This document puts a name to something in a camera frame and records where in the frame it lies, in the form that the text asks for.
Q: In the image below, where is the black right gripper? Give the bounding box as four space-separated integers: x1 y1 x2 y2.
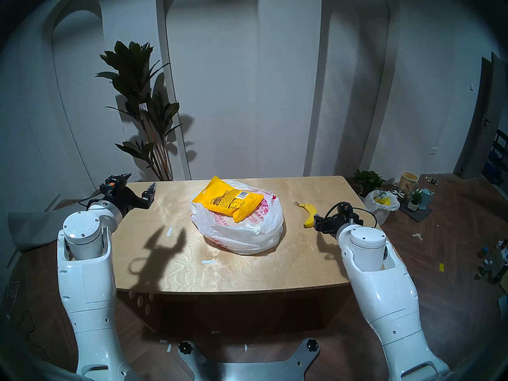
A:
313 214 364 236

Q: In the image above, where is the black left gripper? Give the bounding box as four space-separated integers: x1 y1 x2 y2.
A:
101 173 157 218

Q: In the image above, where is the yellow banana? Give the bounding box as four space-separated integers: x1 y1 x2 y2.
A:
294 202 319 229

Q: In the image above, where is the yellow snack bag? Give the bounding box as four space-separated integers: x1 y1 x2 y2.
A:
192 176 265 224

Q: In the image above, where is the white bag-lined waste bin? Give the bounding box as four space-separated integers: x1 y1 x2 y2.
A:
364 190 400 225

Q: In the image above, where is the white red-printed plastic bag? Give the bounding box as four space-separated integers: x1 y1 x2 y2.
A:
190 181 285 255

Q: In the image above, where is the small bushy green plant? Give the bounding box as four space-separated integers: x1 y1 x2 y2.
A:
354 169 386 198

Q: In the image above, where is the light wooden table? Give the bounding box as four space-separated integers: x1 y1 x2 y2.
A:
107 176 397 334

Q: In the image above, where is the dark floor mat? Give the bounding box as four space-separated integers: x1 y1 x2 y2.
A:
400 202 433 222

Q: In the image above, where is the beige ceramic pot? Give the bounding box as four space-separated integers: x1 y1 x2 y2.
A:
398 171 419 192

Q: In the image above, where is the grey cloth on floor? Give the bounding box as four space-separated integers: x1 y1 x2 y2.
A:
8 196 98 252

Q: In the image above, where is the tall dark-leaved potted plant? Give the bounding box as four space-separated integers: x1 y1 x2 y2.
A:
95 41 184 182

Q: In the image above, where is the small bottles and clutter pile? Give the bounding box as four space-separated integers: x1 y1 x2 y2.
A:
474 239 508 282

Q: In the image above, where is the dark grey door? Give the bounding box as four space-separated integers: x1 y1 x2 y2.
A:
454 53 505 179

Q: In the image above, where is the dark shelf rack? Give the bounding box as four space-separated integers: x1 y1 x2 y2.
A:
482 128 508 186

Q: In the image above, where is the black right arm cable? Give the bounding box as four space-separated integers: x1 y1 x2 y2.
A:
324 201 378 228

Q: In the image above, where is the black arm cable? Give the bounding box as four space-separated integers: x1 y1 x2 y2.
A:
324 201 378 228
78 191 105 208

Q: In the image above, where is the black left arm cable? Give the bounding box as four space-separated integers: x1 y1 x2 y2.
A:
78 191 105 208

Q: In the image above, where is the grey metal robot base plate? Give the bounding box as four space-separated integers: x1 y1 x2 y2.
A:
177 339 320 381

